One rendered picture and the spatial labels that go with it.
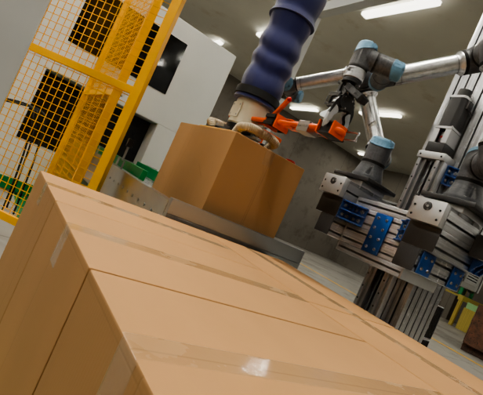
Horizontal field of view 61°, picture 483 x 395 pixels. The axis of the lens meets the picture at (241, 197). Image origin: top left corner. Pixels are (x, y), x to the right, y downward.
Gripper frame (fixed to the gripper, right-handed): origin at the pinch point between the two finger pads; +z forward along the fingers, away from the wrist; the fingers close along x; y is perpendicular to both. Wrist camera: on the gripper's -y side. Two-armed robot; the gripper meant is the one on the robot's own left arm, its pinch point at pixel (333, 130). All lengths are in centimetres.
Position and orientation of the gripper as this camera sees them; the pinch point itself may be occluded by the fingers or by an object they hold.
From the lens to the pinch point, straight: 158.1
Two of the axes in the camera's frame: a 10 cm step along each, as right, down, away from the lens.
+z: -4.2, 9.1, -0.1
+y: -5.1, -2.3, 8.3
